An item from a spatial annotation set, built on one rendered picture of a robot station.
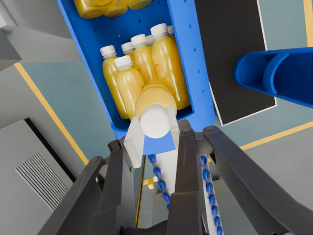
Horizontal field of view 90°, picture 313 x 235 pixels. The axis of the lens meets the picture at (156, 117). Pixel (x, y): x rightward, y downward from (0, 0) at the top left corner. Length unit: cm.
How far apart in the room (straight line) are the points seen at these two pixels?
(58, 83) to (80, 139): 61
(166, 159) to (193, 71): 48
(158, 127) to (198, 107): 16
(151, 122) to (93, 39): 37
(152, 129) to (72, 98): 160
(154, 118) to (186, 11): 22
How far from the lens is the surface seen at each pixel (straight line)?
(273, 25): 184
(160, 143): 33
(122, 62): 40
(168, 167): 75
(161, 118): 19
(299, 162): 250
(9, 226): 171
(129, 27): 58
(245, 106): 164
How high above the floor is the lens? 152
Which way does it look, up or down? 70 degrees down
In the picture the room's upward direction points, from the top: 180 degrees counter-clockwise
